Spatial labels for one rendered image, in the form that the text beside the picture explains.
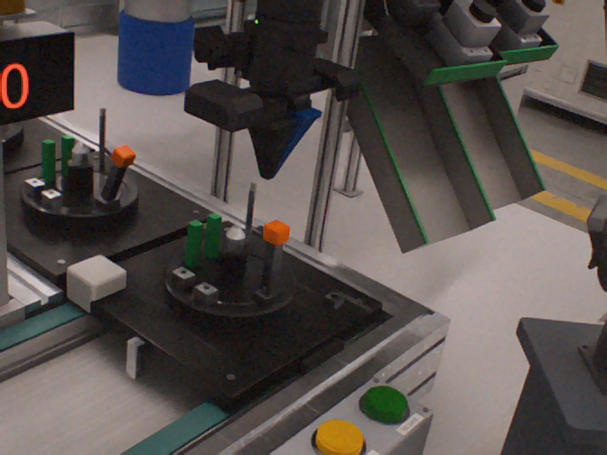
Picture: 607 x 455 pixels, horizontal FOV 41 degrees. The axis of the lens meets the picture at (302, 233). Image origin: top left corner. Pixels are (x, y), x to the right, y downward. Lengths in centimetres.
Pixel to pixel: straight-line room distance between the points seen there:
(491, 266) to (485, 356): 24
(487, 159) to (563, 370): 51
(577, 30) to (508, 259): 374
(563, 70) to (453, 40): 410
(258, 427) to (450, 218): 43
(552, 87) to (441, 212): 407
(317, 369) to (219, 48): 32
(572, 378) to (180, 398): 36
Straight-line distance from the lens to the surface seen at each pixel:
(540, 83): 510
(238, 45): 73
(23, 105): 72
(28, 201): 99
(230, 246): 82
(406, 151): 102
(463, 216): 105
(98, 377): 83
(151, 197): 105
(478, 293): 117
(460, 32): 93
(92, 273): 84
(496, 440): 93
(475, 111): 117
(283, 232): 77
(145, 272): 89
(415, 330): 87
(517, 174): 117
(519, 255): 132
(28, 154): 116
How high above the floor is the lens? 144
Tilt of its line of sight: 28 degrees down
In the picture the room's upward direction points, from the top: 9 degrees clockwise
